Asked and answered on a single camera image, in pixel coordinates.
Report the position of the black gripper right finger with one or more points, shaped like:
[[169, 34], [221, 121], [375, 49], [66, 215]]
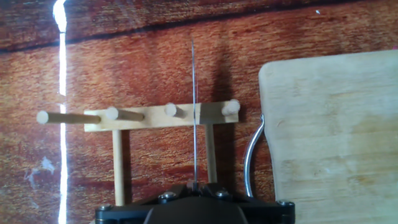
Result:
[[214, 190]]

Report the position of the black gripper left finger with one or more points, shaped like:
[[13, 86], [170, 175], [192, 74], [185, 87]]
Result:
[[175, 191]]

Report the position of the steel kitchen knife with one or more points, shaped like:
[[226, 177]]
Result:
[[195, 140]]

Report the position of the wooden peg rack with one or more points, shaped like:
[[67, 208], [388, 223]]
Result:
[[155, 118]]

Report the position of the bamboo cutting board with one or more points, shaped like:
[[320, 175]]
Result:
[[335, 124]]

